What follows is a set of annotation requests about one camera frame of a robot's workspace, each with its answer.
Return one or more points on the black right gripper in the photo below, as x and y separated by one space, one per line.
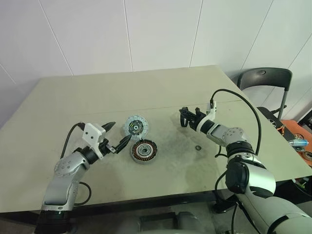
195 120

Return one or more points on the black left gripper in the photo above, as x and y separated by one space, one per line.
106 147

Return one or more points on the spoked rotor with copper windings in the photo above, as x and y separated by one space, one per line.
136 156

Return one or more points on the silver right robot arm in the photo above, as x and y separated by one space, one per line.
258 175

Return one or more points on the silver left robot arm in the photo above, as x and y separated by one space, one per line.
63 168

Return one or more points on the black folding chair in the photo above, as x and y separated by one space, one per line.
263 75

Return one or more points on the dark flat bar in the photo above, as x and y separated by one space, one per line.
156 217

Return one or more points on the grey rounded shape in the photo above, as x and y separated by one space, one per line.
189 219

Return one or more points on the clear bottle with blue cap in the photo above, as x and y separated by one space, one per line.
301 142

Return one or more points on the round black bearing part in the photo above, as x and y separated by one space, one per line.
307 154

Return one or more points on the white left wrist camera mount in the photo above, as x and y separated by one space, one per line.
92 132

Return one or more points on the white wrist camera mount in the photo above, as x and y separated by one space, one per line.
92 132
211 113

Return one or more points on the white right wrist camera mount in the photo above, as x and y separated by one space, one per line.
211 113

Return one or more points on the black table frame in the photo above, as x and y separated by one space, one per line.
146 203

